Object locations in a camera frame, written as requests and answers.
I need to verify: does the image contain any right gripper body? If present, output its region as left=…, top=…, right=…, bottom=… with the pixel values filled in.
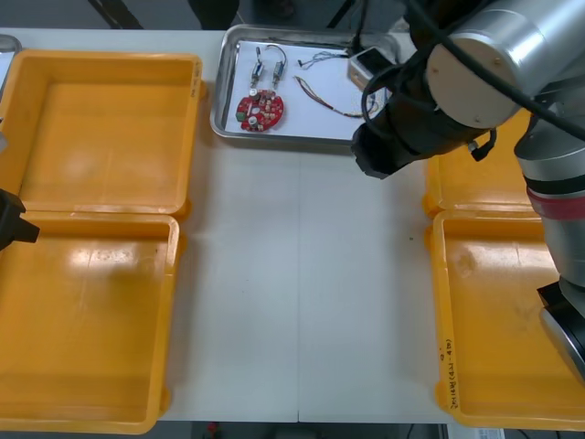
left=351, top=103, right=441, bottom=180

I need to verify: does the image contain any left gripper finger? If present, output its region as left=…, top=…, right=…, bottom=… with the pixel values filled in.
left=0, top=189, right=27, bottom=240
left=0, top=219, right=41, bottom=251

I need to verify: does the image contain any red-black wire harness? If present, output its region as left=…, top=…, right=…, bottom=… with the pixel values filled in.
left=293, top=75, right=389, bottom=120

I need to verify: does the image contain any blue-white twisted wire harness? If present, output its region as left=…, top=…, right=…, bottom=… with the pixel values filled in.
left=295, top=48, right=352, bottom=70

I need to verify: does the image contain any round red circuit board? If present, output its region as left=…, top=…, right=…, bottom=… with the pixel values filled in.
left=235, top=89, right=287, bottom=133

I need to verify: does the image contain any solenoid with white label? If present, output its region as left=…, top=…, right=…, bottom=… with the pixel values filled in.
left=264, top=43, right=290, bottom=91

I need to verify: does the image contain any solenoid with blue label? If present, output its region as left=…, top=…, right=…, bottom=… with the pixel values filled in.
left=248, top=45, right=267, bottom=89

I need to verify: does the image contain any steel tray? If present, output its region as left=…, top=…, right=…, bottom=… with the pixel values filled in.
left=209, top=24, right=399, bottom=148

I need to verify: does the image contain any white paper sheet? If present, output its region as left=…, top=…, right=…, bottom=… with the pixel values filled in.
left=226, top=39, right=390, bottom=143

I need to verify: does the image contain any yellow-orange plastic bin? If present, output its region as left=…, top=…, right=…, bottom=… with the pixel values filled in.
left=420, top=107, right=545, bottom=220
left=0, top=210, right=187, bottom=434
left=0, top=48, right=207, bottom=217
left=423, top=210, right=585, bottom=434

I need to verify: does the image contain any black diagonal bar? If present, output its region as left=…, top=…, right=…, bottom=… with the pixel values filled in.
left=327, top=0, right=363, bottom=29

